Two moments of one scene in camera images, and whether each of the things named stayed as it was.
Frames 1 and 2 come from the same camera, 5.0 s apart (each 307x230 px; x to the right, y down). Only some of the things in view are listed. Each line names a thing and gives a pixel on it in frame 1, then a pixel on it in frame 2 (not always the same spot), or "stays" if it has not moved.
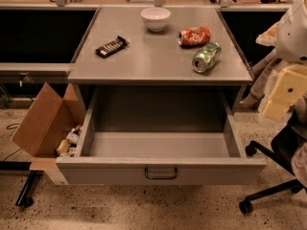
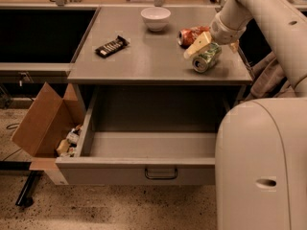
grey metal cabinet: (158, 48) stays
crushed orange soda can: (194, 36) stays
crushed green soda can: (206, 57) stays
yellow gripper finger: (291, 85) -> (220, 33)
